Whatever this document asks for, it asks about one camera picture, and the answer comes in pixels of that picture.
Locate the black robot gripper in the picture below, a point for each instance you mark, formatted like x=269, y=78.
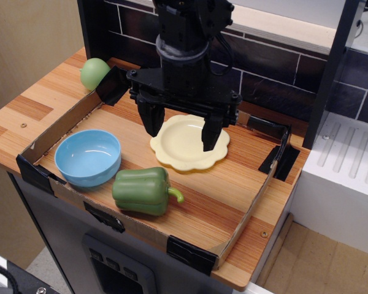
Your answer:
x=184, y=82

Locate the light blue plastic bowl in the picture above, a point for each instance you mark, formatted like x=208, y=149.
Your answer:
x=88, y=158

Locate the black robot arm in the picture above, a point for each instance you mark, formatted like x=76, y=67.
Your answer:
x=190, y=24

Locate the pale yellow scalloped plate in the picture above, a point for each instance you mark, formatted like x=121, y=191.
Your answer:
x=178, y=144

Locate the cardboard fence with black tape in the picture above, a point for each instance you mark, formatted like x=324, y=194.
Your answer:
x=219, y=201

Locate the green toy bell pepper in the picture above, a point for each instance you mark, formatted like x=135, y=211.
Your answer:
x=144, y=191

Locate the light green round toy fruit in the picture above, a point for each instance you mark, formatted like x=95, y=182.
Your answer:
x=92, y=73

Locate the grey toy oven front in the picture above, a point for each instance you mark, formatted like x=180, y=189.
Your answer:
x=115, y=271

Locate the white toy sink drainboard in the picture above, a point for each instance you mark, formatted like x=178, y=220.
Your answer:
x=331, y=196

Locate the black vertical post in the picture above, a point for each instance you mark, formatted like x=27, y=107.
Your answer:
x=343, y=40

